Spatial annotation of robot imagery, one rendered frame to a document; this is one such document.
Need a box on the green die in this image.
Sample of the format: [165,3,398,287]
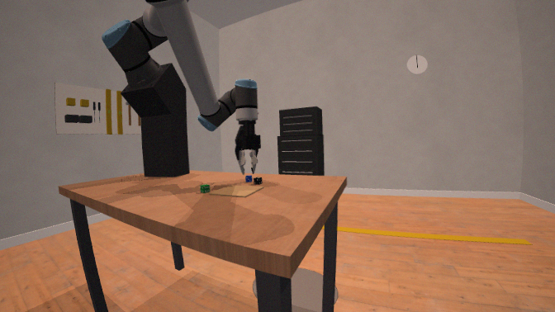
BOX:
[200,184,210,193]

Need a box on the tan mat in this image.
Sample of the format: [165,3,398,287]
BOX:
[208,185,264,197]

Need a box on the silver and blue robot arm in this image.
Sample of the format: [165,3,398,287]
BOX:
[102,0,258,131]

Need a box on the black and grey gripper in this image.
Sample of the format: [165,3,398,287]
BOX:
[235,120,261,175]

